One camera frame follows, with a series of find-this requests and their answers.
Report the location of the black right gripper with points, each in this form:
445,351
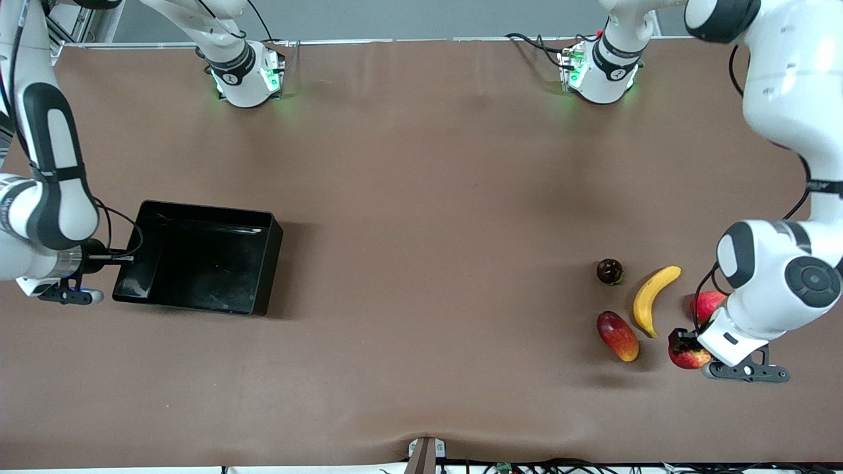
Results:
96,252

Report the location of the red yellow apple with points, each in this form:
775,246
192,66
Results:
688,360

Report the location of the yellow banana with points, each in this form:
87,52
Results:
649,299

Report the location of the black plastic box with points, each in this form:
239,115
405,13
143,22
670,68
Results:
197,263

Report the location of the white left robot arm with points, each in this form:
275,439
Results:
790,85

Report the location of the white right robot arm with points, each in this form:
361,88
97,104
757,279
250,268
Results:
237,82

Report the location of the plain red apple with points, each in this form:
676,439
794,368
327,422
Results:
706,304

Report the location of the red yellow mango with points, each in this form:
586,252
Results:
618,336

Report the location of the dark purple mangosteen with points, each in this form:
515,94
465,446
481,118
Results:
609,271

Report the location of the small green circuit board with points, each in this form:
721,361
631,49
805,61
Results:
504,468

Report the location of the brown table mat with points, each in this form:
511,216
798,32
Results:
421,368

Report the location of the metal table clamp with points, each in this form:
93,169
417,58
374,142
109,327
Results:
425,457

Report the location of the aluminium frame profile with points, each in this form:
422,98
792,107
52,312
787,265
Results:
82,20

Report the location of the metal table edge rail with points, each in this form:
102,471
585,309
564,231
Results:
428,39

